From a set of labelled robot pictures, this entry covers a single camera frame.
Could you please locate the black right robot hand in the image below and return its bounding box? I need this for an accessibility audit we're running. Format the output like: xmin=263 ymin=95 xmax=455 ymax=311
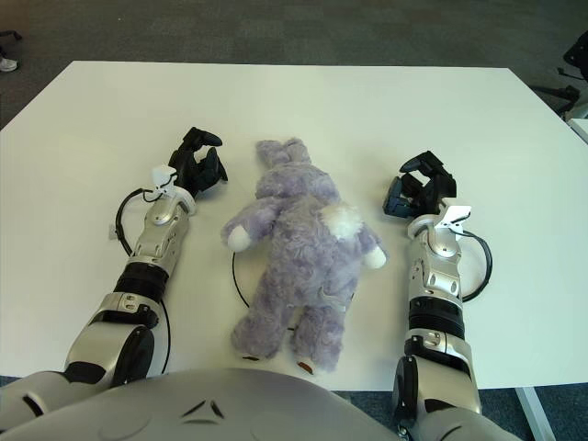
xmin=382 ymin=150 xmax=458 ymax=221

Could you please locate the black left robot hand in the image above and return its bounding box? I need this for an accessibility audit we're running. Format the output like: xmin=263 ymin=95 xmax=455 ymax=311
xmin=167 ymin=126 xmax=230 ymax=198

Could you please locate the purple plush bear doll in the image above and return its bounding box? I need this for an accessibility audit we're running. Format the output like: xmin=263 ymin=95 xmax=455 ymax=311
xmin=221 ymin=137 xmax=388 ymax=376

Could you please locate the white plate black rim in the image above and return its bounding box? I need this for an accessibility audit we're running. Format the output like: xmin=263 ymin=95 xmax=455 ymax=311
xmin=232 ymin=251 xmax=252 ymax=308

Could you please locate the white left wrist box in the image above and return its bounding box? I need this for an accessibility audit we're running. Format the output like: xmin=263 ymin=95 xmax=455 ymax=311
xmin=152 ymin=164 xmax=178 ymax=192

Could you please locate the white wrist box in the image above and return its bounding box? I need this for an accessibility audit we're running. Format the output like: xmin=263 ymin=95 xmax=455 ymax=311
xmin=152 ymin=164 xmax=178 ymax=192
xmin=440 ymin=205 xmax=474 ymax=231

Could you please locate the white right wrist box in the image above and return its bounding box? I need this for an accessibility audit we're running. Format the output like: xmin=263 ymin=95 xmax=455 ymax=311
xmin=440 ymin=205 xmax=474 ymax=231

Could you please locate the black star chair foot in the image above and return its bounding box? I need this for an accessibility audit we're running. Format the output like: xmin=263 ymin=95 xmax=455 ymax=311
xmin=532 ymin=82 xmax=580 ymax=114

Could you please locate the white desk edge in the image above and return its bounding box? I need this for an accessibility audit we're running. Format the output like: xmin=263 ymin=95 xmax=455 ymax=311
xmin=569 ymin=103 xmax=588 ymax=143

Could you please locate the black office chair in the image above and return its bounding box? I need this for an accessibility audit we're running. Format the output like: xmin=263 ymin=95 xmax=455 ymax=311
xmin=563 ymin=34 xmax=588 ymax=77

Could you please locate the silver robot torso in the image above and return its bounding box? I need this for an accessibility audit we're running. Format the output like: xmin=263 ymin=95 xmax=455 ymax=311
xmin=0 ymin=369 xmax=405 ymax=441

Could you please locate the white table leg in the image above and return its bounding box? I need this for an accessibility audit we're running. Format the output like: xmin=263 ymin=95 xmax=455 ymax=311
xmin=514 ymin=386 xmax=552 ymax=441

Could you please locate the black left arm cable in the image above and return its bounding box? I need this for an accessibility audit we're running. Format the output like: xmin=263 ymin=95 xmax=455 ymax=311
xmin=114 ymin=187 xmax=155 ymax=256

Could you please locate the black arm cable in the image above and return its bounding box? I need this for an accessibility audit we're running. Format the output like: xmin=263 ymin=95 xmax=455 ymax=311
xmin=457 ymin=229 xmax=493 ymax=303
xmin=114 ymin=187 xmax=155 ymax=256

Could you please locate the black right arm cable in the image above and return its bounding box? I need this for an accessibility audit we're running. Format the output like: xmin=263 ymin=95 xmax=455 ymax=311
xmin=457 ymin=229 xmax=493 ymax=303

